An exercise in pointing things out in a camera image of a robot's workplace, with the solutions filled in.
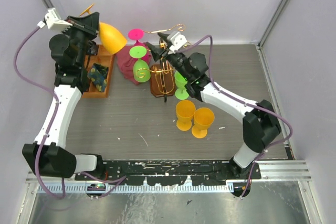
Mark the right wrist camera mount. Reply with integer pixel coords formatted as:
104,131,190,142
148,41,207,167
167,31,187,54

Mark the blue floral fabric pouch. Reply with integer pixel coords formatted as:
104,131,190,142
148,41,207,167
88,63,109,92

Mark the red cloth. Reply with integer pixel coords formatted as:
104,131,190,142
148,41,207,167
117,46,151,85

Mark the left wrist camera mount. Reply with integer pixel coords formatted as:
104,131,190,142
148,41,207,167
37,7,72,33

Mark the green wine glass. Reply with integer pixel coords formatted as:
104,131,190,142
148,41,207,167
129,46,151,83
174,71,189,100

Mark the aluminium frame rail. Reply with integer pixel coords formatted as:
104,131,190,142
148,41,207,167
25,160,312,193

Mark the small dark item in tray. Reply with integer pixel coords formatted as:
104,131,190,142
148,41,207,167
87,41,99,56

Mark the orange wine glass back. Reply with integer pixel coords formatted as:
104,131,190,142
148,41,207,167
79,4,127,55

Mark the orange wine glass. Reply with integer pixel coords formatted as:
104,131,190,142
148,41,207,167
79,4,127,55
192,108,215,138
175,100,196,131

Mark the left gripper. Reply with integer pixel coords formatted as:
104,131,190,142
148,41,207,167
62,12,100,67

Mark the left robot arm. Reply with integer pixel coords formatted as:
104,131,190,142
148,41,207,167
22,10,106,180

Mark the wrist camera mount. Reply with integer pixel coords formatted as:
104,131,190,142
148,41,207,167
167,31,187,54
37,7,72,33

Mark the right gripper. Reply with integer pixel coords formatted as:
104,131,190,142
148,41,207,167
145,33,191,81

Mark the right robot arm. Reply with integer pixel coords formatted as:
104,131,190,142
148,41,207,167
146,31,281,179

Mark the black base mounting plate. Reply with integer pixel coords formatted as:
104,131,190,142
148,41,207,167
89,160,261,186

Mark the pink wine glass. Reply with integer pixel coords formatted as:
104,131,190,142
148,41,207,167
128,28,144,46

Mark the gold wire wine glass rack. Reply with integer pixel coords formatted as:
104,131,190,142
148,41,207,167
142,24,186,103

